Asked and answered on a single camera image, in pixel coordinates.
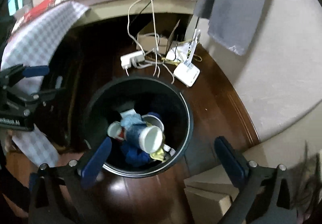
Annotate black trash bin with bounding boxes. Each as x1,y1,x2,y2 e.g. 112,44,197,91
86,77,194,178

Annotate long grey curtain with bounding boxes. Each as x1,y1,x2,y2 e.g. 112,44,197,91
194,0,273,56

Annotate white cloth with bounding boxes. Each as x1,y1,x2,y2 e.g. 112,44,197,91
120,113,145,129

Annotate yellow cloth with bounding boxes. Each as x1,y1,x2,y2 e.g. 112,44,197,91
150,147,166,163

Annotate blue cloth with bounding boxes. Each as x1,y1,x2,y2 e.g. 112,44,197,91
121,142,151,168

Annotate open cardboard box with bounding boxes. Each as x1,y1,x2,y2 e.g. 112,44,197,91
136,19,182,54

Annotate yellow cable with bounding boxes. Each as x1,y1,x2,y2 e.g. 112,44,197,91
161,40,202,65

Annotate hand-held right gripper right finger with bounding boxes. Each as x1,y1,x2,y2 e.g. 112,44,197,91
214,136,298,224

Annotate small side window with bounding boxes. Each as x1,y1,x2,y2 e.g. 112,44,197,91
7,0,23,15

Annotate pink checked tablecloth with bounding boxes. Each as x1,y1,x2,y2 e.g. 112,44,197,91
0,1,90,166

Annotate blue white paper cup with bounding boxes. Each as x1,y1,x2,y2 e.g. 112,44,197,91
126,123,164,153

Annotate dark blue paper cup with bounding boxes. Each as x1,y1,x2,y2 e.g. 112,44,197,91
142,113,165,132

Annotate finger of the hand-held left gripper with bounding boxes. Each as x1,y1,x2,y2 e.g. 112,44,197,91
31,75,65,105
0,64,50,86

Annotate white power strip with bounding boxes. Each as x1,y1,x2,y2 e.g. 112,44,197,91
120,50,146,69

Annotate beige box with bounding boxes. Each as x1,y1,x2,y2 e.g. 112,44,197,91
184,164,242,224

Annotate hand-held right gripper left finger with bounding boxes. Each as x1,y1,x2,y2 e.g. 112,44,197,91
28,137,112,224

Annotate small white network box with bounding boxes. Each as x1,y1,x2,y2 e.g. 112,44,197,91
166,46,189,62

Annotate red paper cup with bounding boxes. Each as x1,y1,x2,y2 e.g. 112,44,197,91
107,121,127,141

